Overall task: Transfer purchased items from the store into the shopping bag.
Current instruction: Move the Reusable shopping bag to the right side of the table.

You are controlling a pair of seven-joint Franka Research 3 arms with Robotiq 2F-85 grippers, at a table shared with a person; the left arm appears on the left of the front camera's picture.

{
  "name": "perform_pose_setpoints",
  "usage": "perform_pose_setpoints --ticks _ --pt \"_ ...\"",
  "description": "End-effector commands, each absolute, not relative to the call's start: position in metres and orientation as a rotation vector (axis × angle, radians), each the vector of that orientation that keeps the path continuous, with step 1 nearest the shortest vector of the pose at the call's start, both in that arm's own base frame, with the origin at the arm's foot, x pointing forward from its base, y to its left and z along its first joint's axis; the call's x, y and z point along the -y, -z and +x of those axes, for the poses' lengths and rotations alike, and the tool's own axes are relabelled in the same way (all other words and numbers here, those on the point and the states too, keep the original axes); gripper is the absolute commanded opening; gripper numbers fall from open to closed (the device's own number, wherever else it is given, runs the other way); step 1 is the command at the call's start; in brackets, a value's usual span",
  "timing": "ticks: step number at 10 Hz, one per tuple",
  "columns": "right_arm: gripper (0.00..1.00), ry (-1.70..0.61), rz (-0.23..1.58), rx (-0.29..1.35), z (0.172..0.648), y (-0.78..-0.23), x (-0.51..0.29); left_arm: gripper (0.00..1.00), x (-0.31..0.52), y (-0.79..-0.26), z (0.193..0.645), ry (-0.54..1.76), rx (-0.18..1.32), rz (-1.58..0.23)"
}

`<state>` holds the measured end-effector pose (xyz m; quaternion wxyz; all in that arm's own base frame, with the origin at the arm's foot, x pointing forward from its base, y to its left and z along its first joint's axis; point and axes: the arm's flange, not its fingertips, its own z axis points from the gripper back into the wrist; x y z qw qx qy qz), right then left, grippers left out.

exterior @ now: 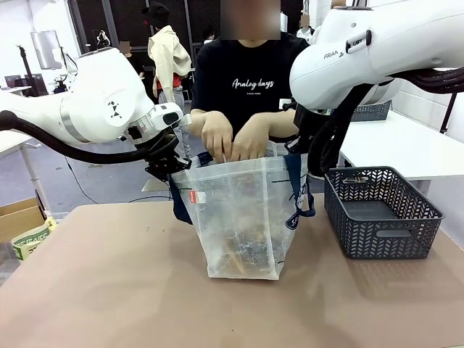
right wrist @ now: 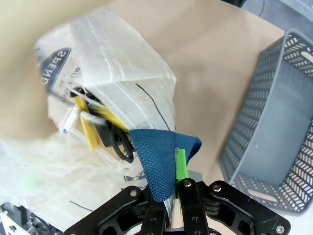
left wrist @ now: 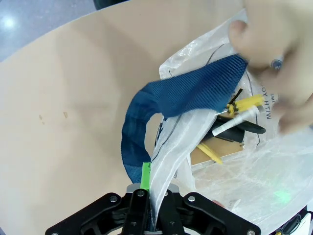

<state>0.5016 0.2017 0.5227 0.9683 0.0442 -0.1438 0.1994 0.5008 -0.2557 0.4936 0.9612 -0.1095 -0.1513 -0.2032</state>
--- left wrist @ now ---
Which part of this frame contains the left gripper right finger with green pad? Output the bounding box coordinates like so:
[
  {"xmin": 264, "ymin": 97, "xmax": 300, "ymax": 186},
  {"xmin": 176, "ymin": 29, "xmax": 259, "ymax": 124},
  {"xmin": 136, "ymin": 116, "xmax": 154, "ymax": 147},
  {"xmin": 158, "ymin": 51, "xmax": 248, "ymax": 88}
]
[{"xmin": 158, "ymin": 185, "xmax": 262, "ymax": 235}]

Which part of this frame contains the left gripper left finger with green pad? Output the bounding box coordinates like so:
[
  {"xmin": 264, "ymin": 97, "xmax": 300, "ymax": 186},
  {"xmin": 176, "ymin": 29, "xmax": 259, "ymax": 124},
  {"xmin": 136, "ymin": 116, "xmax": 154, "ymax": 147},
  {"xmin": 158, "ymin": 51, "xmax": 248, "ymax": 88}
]
[{"xmin": 45, "ymin": 161, "xmax": 152, "ymax": 235}]

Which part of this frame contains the white translucent navy-handled shopping bag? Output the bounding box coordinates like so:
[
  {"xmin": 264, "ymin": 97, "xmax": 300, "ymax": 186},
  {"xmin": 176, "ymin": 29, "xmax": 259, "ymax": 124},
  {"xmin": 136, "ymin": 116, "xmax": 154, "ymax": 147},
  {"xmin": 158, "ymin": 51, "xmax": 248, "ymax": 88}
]
[{"xmin": 121, "ymin": 8, "xmax": 313, "ymax": 235}]

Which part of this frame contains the person's right hand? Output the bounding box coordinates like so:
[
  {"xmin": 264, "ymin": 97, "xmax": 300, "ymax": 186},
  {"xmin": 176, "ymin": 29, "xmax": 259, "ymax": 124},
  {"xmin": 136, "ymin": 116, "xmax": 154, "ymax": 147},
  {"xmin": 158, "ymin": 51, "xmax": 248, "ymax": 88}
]
[{"xmin": 227, "ymin": 0, "xmax": 313, "ymax": 135}]

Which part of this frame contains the yellow pointed stick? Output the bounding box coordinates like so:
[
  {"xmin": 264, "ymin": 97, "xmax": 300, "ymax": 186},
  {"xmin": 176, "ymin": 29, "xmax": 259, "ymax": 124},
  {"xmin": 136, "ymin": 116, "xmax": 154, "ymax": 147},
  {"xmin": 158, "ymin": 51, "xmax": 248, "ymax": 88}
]
[{"xmin": 197, "ymin": 143, "xmax": 224, "ymax": 165}]

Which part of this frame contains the brown cardboard package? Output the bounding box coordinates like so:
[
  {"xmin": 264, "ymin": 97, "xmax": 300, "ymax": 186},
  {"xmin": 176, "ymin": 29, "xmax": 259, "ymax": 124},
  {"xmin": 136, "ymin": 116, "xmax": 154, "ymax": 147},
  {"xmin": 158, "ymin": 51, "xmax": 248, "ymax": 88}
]
[{"xmin": 189, "ymin": 136, "xmax": 245, "ymax": 167}]

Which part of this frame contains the yellow ribbed plastic piece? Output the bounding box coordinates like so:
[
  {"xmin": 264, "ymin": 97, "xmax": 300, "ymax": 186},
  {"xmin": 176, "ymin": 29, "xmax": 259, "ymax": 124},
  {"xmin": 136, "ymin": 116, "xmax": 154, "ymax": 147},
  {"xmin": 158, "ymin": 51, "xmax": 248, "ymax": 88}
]
[{"xmin": 226, "ymin": 94, "xmax": 266, "ymax": 116}]

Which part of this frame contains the thin black strip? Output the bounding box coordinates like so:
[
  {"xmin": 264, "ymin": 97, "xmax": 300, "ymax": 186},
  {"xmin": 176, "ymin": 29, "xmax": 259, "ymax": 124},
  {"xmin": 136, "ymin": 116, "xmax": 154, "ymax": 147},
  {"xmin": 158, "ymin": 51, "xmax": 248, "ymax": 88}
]
[{"xmin": 228, "ymin": 88, "xmax": 244, "ymax": 105}]

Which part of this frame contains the small blue round cap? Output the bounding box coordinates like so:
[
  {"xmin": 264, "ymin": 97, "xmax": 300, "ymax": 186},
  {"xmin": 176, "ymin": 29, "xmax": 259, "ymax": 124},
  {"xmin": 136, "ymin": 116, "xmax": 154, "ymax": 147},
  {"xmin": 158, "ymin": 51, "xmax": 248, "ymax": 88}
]
[{"xmin": 270, "ymin": 56, "xmax": 284, "ymax": 71}]

